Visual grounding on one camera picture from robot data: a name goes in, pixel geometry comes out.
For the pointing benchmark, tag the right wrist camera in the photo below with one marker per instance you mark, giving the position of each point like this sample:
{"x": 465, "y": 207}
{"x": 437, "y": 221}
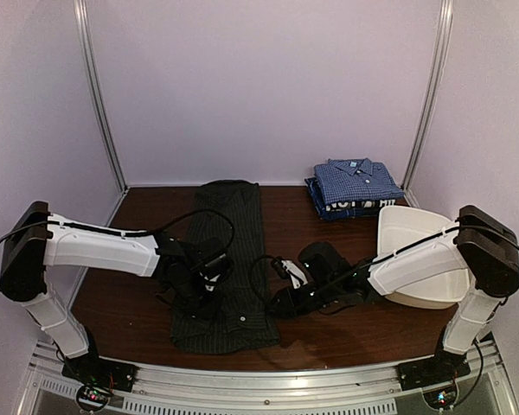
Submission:
{"x": 296, "y": 275}

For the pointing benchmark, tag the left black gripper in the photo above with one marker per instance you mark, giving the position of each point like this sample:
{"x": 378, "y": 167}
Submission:
{"x": 206, "y": 313}

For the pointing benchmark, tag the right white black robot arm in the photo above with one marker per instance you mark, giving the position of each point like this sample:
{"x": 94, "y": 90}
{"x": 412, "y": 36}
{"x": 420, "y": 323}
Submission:
{"x": 475, "y": 245}

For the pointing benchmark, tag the circuit board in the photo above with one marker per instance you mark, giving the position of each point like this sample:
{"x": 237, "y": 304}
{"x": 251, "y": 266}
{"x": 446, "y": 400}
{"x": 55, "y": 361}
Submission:
{"x": 441, "y": 398}
{"x": 91, "y": 398}

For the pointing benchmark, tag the dark striped long sleeve shirt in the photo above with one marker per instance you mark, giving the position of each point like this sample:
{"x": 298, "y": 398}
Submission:
{"x": 242, "y": 321}

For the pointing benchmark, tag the blue checked folded shirt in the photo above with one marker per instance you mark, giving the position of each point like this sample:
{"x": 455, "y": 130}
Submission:
{"x": 355, "y": 180}

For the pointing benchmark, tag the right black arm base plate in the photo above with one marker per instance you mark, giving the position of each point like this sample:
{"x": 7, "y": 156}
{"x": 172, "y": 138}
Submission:
{"x": 432, "y": 370}

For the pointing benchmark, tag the right aluminium frame post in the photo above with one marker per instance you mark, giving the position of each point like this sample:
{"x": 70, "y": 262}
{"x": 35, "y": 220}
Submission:
{"x": 437, "y": 68}

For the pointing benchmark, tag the left aluminium frame post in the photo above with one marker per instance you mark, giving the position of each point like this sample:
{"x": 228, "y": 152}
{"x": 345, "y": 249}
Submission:
{"x": 99, "y": 107}

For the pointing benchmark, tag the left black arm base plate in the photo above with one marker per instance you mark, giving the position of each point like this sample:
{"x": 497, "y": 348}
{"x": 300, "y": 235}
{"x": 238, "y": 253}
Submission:
{"x": 103, "y": 373}

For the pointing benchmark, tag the aluminium frame post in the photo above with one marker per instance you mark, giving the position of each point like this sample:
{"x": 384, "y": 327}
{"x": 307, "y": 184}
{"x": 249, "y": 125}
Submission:
{"x": 437, "y": 68}
{"x": 99, "y": 107}

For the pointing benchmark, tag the dark blue printed folded shirt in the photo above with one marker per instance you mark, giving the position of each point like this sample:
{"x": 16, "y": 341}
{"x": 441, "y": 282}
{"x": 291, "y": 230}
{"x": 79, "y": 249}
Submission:
{"x": 344, "y": 209}

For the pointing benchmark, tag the left circuit board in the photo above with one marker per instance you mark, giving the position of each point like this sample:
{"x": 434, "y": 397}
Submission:
{"x": 91, "y": 398}

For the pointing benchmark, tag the right circuit board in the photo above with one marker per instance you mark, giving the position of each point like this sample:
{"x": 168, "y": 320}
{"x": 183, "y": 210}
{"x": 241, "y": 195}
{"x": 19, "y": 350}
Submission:
{"x": 441, "y": 398}

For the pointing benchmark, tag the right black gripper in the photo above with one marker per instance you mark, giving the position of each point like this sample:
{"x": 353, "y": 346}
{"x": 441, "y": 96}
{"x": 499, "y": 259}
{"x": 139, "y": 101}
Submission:
{"x": 291, "y": 307}

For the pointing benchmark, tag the front aluminium rail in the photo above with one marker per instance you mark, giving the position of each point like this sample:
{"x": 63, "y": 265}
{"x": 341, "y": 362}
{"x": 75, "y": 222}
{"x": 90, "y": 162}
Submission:
{"x": 371, "y": 389}

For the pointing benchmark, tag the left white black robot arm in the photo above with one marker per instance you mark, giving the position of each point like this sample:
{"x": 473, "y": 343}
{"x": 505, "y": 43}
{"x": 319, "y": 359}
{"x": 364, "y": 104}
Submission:
{"x": 41, "y": 239}

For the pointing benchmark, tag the white plastic bin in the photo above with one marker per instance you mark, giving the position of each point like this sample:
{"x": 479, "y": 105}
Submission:
{"x": 420, "y": 267}

